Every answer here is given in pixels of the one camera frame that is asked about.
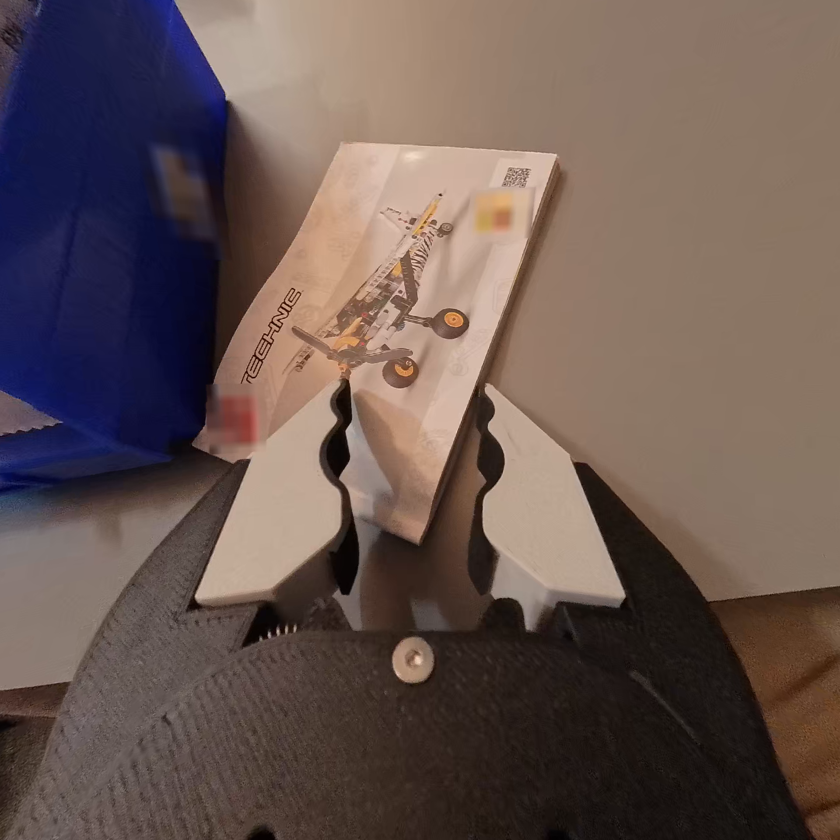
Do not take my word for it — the blue plastic bin with tag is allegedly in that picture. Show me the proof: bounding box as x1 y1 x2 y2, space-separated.
0 0 229 492

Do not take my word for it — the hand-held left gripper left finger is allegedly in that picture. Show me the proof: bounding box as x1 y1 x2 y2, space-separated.
194 381 362 614

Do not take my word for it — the lego instruction booklet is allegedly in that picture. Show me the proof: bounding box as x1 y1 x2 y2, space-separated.
192 140 560 547

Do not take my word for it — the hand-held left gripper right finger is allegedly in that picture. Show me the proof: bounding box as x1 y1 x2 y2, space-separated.
468 385 627 632

